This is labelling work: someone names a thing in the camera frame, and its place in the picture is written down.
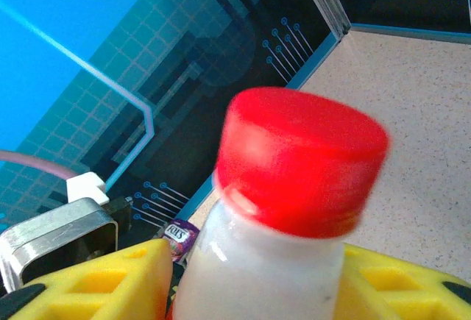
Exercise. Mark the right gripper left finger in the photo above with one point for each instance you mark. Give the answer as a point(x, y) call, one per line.
point(110, 290)

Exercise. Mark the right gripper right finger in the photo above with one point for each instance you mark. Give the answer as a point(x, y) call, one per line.
point(404, 290)

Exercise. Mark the white plastic bottle red cap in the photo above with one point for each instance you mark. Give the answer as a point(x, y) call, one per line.
point(294, 158)

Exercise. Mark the purple red candy bag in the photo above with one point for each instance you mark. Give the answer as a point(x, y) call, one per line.
point(180, 237)

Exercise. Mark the aluminium frame post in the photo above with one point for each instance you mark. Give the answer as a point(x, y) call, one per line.
point(324, 0)

